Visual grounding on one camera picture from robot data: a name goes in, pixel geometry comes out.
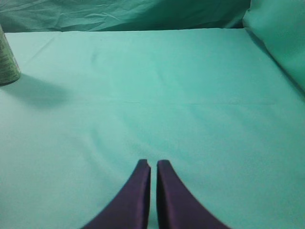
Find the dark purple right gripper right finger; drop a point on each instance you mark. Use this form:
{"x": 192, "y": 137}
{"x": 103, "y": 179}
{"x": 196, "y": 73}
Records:
{"x": 177, "y": 208}

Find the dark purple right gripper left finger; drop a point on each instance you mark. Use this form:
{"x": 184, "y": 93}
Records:
{"x": 129, "y": 209}

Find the green backdrop cloth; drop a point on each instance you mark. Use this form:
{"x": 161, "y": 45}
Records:
{"x": 278, "y": 24}

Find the green drink can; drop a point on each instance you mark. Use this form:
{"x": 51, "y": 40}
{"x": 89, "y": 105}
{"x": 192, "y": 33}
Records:
{"x": 9, "y": 69}

